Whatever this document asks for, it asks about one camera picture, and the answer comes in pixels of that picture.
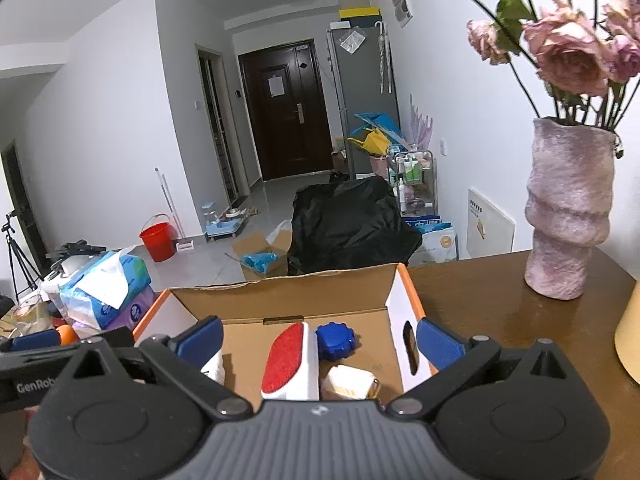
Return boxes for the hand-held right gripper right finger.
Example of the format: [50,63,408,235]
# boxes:
[385,318,583,422]

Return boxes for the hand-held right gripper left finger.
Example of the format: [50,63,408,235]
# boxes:
[62,316,253,421]

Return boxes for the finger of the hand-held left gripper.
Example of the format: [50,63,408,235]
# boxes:
[80,326,136,356]
[0,329,62,354]

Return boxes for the red and white lint brush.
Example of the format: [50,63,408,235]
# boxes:
[260,322,320,401]

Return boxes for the red cardboard box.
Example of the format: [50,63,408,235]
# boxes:
[132,262,439,402]

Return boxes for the cream square bottle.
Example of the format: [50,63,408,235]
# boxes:
[320,364,382,402]

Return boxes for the blue ribbed lid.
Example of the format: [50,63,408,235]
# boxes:
[315,322,359,361]

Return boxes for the drinking glass with straw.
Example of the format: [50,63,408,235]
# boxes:
[9,295,52,337]

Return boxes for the purple tissue pack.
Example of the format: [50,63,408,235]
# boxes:
[112,284,156,332]

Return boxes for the blue tissue pack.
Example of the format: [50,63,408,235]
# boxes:
[58,248,152,331]

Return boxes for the black tripod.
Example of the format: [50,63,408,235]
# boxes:
[0,209,44,307]

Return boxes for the black folded stand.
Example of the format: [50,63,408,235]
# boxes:
[52,240,109,261]

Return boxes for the white printed sack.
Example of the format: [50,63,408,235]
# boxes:
[402,214,459,267]

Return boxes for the brown cardboard box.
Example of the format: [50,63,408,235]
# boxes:
[230,232,294,281]

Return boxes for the red bucket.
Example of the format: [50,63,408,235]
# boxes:
[138,213,177,263]

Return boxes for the blue pet feeder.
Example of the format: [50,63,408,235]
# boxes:
[202,202,251,242]

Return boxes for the white flat panel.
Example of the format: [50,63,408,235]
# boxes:
[467,187,516,260]

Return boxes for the white mop pole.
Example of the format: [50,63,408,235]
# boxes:
[153,166,194,252]

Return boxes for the black bag on chair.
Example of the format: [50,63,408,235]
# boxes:
[288,177,424,277]

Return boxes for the trolley with bottles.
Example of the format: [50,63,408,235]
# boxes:
[387,149,439,219]

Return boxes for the pink textured vase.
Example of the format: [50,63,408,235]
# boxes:
[523,116,615,301]

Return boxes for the yellow thermos jug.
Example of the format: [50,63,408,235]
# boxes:
[614,279,640,387]

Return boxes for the purple feather decoration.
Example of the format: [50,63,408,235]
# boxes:
[405,93,434,154]

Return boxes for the blue and yellow bags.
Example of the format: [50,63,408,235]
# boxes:
[347,111,404,157]

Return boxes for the dark wooden door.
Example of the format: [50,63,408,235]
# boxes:
[238,38,334,182]

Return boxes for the grey fridge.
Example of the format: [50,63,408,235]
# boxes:
[326,22,401,179]

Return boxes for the folded white umbrella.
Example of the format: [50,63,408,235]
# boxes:
[375,22,396,95]

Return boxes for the clear plastic bag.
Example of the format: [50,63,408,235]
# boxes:
[338,29,369,55]

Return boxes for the bunch of dried pink roses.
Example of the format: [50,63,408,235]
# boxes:
[327,0,640,132]

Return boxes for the black box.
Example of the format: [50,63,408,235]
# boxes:
[329,17,381,30]

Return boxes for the yellow box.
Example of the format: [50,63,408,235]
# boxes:
[338,5,382,20]

